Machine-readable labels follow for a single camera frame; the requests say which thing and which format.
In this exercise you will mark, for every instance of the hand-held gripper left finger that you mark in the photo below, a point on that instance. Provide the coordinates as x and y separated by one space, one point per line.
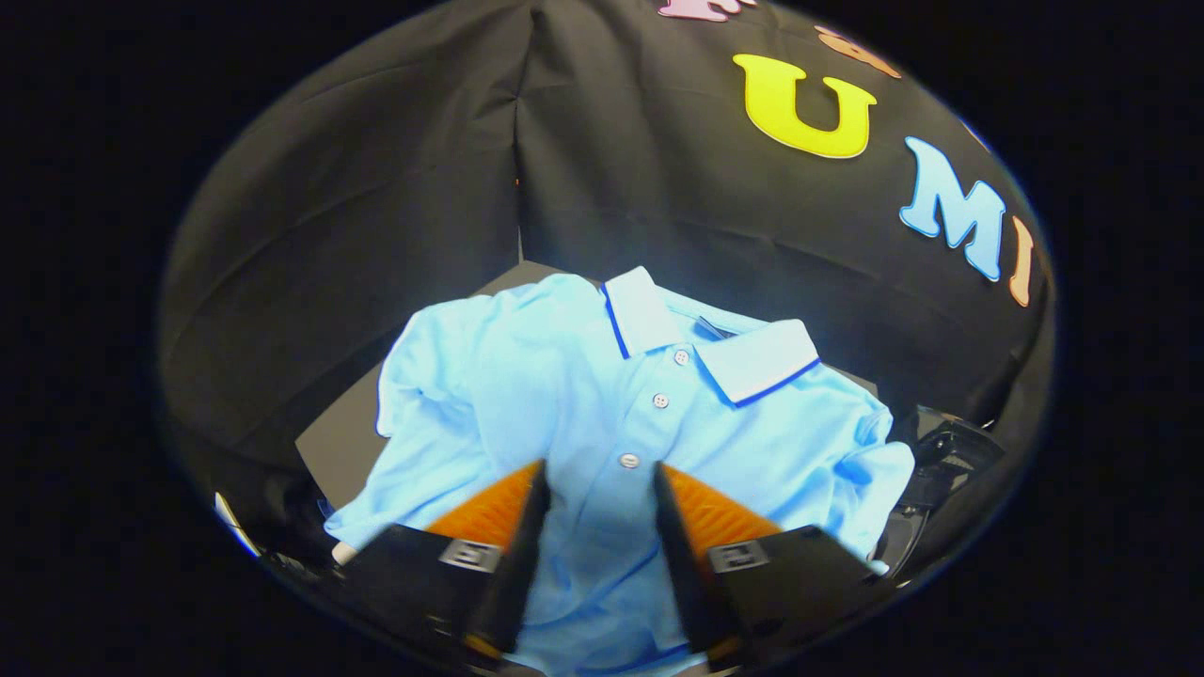
513 564

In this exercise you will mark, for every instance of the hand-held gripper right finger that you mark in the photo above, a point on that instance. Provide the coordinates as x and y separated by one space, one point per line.
682 564

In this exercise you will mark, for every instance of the dark grey cabinet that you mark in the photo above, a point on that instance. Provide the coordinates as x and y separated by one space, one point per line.
343 447

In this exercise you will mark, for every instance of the dark transparent washing machine lid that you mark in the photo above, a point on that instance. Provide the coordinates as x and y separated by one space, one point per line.
950 442

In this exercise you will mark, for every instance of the light blue polo shirt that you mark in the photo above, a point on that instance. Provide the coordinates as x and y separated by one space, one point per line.
564 395

